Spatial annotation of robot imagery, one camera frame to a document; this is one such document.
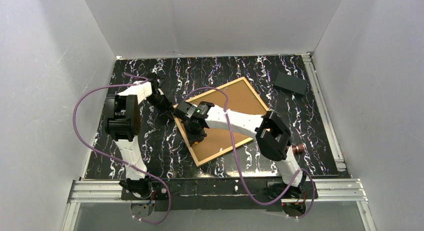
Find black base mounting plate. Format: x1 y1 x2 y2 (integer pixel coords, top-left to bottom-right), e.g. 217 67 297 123
119 177 318 213

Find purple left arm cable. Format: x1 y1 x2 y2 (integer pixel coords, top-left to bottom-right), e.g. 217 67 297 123
72 72 172 225

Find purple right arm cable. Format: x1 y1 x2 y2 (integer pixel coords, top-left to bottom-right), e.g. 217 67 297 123
183 87 316 220

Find aluminium rail frame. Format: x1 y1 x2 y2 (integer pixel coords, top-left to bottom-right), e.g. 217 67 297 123
70 55 375 231

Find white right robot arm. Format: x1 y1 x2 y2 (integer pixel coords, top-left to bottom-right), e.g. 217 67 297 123
173 101 306 190

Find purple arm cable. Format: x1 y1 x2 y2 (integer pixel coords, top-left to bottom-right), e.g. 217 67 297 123
183 87 316 220
72 72 172 225

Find black rectangular box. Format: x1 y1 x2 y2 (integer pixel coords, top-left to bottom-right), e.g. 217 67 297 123
273 72 308 97

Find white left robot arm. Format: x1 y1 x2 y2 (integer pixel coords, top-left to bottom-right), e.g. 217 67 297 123
104 72 174 181

